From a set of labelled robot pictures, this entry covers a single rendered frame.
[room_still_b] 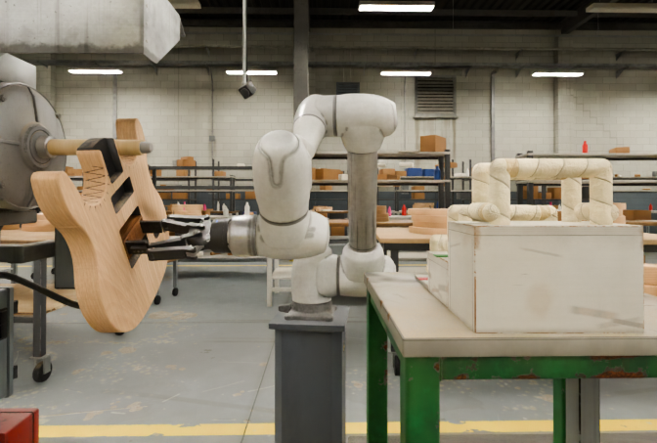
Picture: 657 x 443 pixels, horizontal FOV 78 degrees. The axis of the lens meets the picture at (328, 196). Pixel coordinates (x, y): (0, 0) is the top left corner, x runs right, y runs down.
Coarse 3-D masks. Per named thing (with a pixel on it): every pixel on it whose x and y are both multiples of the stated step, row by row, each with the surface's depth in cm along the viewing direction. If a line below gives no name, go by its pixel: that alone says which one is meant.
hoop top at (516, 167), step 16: (496, 160) 67; (512, 160) 66; (528, 160) 66; (544, 160) 66; (560, 160) 66; (576, 160) 66; (592, 160) 66; (608, 160) 66; (512, 176) 67; (528, 176) 67; (544, 176) 67; (560, 176) 67; (576, 176) 67; (592, 176) 67
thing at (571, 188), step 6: (564, 180) 75; (570, 180) 74; (576, 180) 74; (564, 186) 75; (570, 186) 74; (576, 186) 74; (564, 192) 75; (570, 192) 74; (576, 192) 74; (564, 198) 75; (570, 198) 74; (576, 198) 74; (564, 204) 75; (570, 204) 74; (576, 204) 74; (564, 210) 75; (570, 210) 74; (564, 216) 75; (570, 216) 74
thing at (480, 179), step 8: (472, 176) 76; (480, 176) 74; (488, 176) 74; (472, 184) 75; (480, 184) 74; (488, 184) 74; (472, 192) 75; (480, 192) 74; (488, 192) 74; (472, 200) 75; (480, 200) 74; (488, 200) 74
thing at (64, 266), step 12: (60, 240) 101; (60, 252) 101; (60, 264) 101; (72, 264) 101; (0, 276) 97; (12, 276) 99; (60, 276) 101; (72, 276) 101; (36, 288) 100; (60, 288) 101; (72, 288) 101; (60, 300) 102; (72, 300) 104
